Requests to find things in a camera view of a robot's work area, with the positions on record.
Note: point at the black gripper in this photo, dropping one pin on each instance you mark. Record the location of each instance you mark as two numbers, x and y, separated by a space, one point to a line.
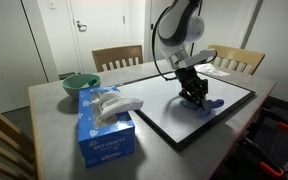
194 89

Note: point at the blue microfiber towel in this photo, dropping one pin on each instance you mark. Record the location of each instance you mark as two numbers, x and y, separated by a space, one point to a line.
206 107

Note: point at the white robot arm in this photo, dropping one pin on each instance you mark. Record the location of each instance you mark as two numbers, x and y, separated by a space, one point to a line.
178 26

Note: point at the black framed whiteboard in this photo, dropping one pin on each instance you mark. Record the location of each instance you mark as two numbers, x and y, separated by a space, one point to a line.
180 126

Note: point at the white crumpled cloth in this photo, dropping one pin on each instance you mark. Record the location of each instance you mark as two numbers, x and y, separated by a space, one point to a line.
209 69

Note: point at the light wooden chair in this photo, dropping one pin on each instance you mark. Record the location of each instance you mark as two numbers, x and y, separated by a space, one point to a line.
235 59

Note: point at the brown wooden chair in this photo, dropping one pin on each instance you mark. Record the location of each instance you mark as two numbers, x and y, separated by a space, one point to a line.
117 57

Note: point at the blue tissue box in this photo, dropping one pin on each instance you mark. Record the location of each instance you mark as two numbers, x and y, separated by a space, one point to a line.
105 130

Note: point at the green bowl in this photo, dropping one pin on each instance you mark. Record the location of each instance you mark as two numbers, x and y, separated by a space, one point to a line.
73 84

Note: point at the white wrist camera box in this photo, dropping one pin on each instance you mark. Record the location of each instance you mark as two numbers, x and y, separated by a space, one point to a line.
203 57

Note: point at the orange handled clamp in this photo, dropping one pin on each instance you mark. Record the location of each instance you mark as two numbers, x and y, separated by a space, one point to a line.
267 165

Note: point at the red handled clamp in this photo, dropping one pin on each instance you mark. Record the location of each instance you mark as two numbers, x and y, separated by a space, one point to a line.
273 116

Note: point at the silver door handle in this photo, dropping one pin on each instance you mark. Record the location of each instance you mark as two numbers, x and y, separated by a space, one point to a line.
81 27

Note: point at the white wall switch plate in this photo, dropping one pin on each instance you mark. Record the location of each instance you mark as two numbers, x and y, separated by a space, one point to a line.
52 4

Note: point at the wooden chair near camera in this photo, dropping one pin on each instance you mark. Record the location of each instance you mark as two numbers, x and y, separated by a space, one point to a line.
17 153

